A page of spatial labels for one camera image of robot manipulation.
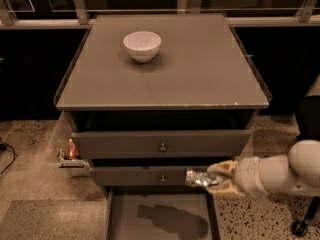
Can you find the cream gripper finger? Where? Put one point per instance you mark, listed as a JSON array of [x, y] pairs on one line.
[[225, 168], [226, 189]]

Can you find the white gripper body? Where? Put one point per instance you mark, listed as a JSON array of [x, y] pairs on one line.
[[246, 176]]

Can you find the crushed silver redbull can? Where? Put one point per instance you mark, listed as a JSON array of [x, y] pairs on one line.
[[202, 179]]

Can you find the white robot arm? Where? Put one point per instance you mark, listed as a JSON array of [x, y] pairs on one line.
[[295, 173]]

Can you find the grey middle drawer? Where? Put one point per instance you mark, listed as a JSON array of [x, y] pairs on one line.
[[148, 171]]

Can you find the grey drawer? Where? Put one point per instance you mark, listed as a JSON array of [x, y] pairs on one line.
[[148, 171], [159, 134], [165, 213]]

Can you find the grey bottom drawer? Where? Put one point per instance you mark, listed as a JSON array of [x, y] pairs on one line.
[[165, 213]]

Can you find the grey drawer cabinet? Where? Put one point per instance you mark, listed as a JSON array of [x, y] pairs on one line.
[[200, 66]]

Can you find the grey top drawer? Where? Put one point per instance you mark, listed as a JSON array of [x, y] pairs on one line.
[[159, 134]]

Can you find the black office chair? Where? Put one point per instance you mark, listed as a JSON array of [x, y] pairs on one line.
[[307, 154]]

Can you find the white ceramic bowl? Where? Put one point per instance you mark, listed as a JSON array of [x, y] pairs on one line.
[[142, 46]]

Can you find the orange snack packet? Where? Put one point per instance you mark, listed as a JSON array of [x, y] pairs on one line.
[[72, 150]]

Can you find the metal window railing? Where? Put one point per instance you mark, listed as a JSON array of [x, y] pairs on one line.
[[238, 13]]

